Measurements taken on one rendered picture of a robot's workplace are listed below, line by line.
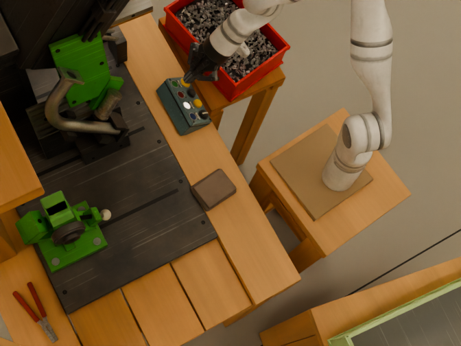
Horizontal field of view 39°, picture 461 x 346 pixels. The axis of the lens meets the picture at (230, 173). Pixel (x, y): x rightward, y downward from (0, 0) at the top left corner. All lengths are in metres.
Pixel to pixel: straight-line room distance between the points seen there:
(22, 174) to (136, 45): 0.89
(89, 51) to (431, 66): 2.00
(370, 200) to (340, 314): 0.33
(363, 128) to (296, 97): 1.37
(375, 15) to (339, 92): 1.54
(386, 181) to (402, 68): 1.28
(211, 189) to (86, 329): 0.47
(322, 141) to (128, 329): 0.74
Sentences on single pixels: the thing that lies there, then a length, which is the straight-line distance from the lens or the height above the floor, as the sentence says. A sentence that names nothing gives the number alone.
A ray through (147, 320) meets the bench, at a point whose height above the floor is 0.88.
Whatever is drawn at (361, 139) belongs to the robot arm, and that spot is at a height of 1.19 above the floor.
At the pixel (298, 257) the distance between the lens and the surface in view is 2.00.
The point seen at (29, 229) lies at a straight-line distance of 1.45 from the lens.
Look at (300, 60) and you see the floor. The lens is 2.97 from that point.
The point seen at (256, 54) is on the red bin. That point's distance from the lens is 1.92.
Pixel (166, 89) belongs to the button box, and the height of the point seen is 0.94.
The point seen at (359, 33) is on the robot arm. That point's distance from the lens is 1.45.
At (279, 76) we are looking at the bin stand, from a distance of 1.99.
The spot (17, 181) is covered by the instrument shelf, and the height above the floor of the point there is 1.54.
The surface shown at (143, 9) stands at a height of 1.13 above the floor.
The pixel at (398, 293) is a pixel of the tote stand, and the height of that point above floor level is 0.79.
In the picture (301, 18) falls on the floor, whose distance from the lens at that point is 3.08.
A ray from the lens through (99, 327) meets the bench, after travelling 1.66.
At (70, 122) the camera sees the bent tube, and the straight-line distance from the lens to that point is 1.60.
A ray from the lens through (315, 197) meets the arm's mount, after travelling 1.80.
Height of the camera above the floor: 2.53
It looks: 70 degrees down
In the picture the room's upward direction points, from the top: 23 degrees clockwise
